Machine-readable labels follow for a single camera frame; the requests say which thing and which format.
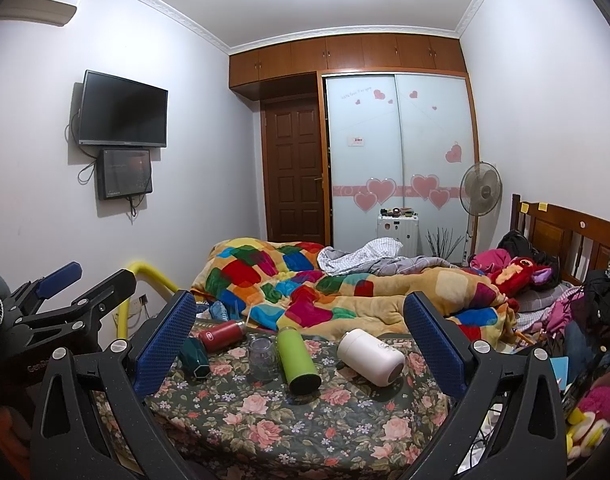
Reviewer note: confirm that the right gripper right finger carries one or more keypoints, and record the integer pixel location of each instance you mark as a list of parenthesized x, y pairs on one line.
[(505, 419)]

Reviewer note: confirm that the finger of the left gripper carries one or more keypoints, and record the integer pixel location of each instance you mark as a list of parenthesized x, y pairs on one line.
[(76, 326), (29, 297)]

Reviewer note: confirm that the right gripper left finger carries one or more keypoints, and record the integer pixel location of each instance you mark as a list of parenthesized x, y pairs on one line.
[(69, 440)]

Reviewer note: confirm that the green bottle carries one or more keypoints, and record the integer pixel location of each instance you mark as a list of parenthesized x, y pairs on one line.
[(298, 368)]

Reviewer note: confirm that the dark teal hexagonal cup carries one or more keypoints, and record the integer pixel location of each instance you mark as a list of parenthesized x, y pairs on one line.
[(194, 359)]

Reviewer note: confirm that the clear glass cup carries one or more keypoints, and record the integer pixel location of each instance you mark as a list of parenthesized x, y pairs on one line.
[(262, 359)]

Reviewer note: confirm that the yellow plush toy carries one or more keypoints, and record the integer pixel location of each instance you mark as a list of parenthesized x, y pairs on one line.
[(585, 433)]

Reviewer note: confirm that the light blue booklet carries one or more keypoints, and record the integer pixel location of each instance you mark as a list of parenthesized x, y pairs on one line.
[(560, 366)]

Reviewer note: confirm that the red thermos bottle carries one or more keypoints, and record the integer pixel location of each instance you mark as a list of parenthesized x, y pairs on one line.
[(223, 336)]

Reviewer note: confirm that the floral bed cover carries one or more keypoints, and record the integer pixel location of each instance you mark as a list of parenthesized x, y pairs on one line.
[(239, 426)]

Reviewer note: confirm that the red plush toy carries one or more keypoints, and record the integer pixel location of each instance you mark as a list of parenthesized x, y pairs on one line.
[(519, 274)]

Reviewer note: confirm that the white thermos bottle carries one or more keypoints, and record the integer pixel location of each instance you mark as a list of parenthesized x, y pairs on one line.
[(370, 357)]

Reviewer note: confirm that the colourful patchwork blanket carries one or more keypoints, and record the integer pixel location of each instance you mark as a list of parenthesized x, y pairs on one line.
[(280, 285)]

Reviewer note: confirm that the wooden headboard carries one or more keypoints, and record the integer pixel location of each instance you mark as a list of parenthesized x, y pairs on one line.
[(581, 242)]

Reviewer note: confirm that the grey white crumpled sheet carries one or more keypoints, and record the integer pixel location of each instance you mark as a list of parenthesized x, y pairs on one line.
[(379, 257)]

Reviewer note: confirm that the white small cabinet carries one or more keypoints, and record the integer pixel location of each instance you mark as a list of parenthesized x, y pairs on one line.
[(402, 224)]

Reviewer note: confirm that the standing electric fan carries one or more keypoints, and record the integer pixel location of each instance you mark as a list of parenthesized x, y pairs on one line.
[(479, 193)]

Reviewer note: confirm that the brown wooden door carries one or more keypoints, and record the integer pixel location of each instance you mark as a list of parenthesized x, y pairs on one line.
[(292, 157)]

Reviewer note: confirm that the wooden overhead cabinets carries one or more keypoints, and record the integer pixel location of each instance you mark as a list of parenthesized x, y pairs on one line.
[(290, 69)]

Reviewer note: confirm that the frosted sliding wardrobe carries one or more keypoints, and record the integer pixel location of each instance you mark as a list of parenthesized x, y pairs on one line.
[(399, 140)]

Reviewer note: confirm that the small black wall monitor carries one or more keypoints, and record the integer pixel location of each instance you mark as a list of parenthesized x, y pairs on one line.
[(123, 173)]

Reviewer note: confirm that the wall mounted television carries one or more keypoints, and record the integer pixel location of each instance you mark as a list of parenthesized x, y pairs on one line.
[(116, 111)]

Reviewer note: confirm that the wall air conditioner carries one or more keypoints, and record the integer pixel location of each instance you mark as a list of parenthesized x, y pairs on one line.
[(49, 12)]

